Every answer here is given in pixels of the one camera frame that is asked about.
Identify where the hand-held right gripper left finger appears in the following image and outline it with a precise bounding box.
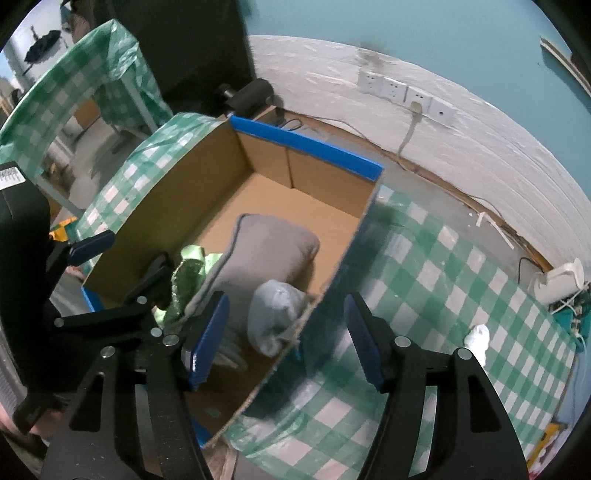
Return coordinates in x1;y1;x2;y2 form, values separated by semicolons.
39;292;232;480

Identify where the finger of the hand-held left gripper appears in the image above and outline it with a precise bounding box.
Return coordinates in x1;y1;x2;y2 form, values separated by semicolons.
44;251;178;344
48;230;116;268

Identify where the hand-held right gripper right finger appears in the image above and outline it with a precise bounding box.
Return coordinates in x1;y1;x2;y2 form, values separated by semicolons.
344;293;529;480

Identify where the green bubble wrap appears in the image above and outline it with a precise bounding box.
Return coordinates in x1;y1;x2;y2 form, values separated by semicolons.
154;258;209;326

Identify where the grey blue sock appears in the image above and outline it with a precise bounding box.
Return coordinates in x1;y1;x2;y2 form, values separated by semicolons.
248;280;311;357

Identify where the grey towel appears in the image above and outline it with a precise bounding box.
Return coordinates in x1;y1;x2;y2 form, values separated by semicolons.
187;213;321;333

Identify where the blue cardboard box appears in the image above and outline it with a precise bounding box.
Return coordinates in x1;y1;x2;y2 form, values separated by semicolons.
81;115;385;448

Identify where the green checkered tablecloth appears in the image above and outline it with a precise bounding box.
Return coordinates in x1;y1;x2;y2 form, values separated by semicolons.
76;113;578;480

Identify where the table with checkered cover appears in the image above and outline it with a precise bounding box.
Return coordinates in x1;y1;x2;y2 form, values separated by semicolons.
0;18;174;185

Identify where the white plastic strip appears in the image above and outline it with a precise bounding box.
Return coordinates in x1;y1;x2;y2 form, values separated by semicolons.
475;211;515;250

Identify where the teal plastic basket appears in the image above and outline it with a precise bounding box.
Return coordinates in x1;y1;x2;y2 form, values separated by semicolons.
551;295;591;352

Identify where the white electric kettle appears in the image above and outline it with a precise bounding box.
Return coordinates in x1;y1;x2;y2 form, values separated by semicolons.
533;258;585;305

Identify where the black umbrella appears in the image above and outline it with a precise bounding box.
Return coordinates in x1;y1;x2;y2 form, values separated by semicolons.
24;30;62;64

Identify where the yellow packet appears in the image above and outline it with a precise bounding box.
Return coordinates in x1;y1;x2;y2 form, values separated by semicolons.
539;419;570;463

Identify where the white power strip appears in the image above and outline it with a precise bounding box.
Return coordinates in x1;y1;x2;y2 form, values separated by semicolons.
570;305;590;339

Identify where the black cylindrical device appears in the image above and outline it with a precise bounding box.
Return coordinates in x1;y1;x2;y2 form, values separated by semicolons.
217;78;276;116

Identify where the black hanging coat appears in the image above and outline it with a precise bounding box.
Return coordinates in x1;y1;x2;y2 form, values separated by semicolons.
115;0;257;112

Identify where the wooden window sill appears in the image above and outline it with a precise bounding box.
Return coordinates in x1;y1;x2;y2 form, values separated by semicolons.
540;36;591;95

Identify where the black cable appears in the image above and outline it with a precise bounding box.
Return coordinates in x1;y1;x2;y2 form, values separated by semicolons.
517;255;551;283

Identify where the grey plug cable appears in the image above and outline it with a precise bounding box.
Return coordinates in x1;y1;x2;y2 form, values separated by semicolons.
398;102;424;160

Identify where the white wall socket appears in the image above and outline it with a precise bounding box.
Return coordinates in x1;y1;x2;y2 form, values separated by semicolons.
358;69;384;96
381;76;409;103
406;85;433;114
429;95;458;126

